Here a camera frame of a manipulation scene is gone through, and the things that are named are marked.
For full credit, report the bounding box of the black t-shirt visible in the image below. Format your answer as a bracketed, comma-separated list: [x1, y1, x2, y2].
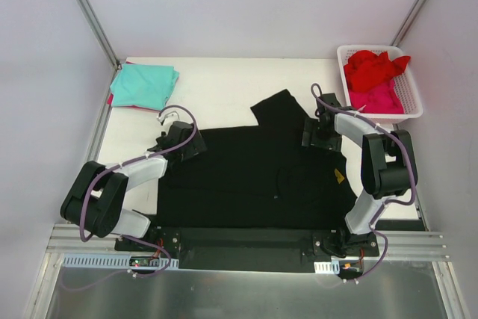
[157, 90, 356, 229]

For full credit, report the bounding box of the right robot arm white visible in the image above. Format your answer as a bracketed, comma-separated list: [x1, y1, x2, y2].
[302, 93, 418, 255]

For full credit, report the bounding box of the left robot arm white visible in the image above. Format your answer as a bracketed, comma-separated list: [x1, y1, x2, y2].
[60, 121, 206, 251]

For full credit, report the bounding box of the folded teal t-shirt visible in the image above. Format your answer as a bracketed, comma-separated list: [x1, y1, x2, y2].
[108, 63, 179, 111]

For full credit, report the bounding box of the magenta t-shirt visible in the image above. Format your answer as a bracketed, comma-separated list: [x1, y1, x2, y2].
[349, 80, 405, 114]

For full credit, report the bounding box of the red t-shirt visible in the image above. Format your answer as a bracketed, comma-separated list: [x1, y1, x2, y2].
[344, 50, 411, 93]

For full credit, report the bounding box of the white plastic basket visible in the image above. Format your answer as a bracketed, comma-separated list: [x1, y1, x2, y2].
[337, 45, 423, 123]

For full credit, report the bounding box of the folded pink t-shirt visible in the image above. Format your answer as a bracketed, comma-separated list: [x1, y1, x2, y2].
[110, 64, 164, 110]

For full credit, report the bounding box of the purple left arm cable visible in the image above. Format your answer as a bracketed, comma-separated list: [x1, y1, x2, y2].
[78, 105, 199, 244]

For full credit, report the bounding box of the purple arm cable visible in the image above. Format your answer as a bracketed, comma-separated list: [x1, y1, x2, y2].
[78, 105, 199, 244]
[311, 83, 415, 279]

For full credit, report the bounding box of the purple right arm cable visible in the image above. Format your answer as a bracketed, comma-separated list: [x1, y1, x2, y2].
[311, 83, 415, 279]

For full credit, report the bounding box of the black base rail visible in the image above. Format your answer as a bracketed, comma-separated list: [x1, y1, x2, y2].
[114, 226, 379, 273]

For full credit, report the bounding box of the right aluminium frame post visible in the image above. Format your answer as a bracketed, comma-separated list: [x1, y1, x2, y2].
[386, 0, 429, 48]

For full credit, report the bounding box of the aluminium frame post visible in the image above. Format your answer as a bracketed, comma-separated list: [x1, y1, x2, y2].
[386, 0, 429, 48]
[76, 0, 121, 69]

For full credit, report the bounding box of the left aluminium frame post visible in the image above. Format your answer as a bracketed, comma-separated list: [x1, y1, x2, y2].
[76, 0, 121, 69]

